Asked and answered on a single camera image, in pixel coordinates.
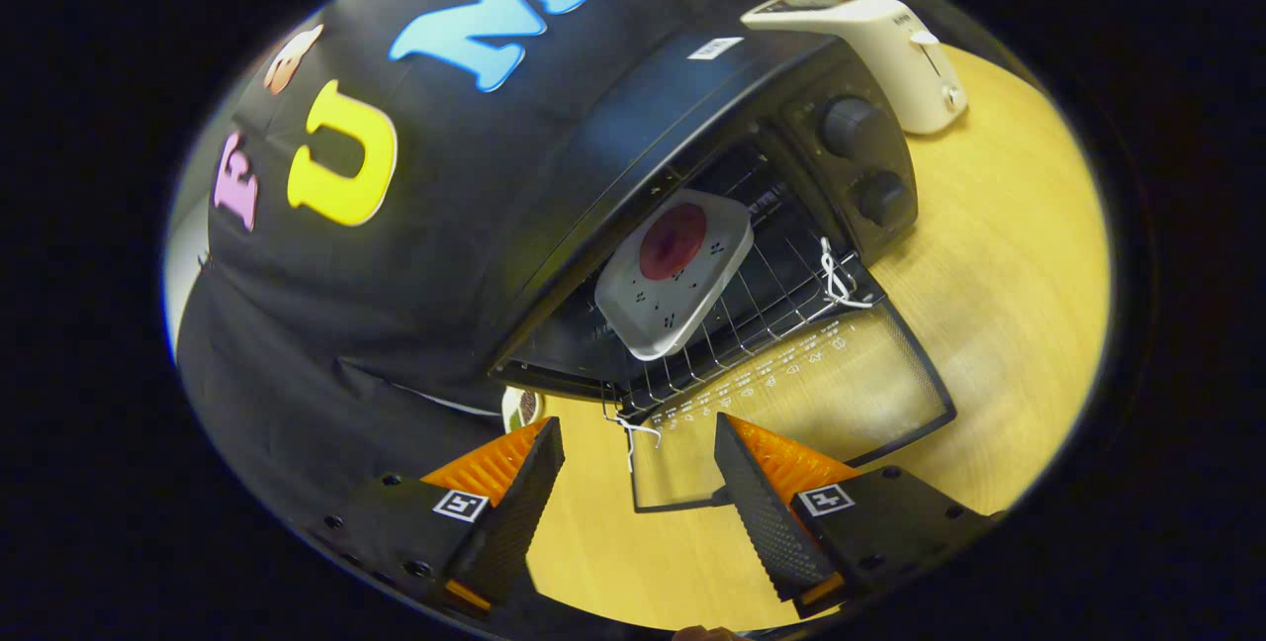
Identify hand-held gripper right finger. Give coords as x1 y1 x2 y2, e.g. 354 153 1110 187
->
714 412 995 620

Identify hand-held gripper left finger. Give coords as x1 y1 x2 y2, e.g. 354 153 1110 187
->
316 416 567 617

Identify white square plate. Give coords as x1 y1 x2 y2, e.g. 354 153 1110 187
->
594 189 755 362

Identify pink ham slice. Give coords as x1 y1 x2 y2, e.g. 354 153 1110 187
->
639 204 708 281

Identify black toaster oven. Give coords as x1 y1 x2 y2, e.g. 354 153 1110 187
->
490 28 958 513

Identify white pop-up toaster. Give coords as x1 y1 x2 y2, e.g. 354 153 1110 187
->
740 0 968 136

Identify white divided bean dish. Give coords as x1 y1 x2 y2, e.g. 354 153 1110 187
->
501 386 545 432

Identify metal wire oven rack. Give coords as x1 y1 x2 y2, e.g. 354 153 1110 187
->
598 141 876 424

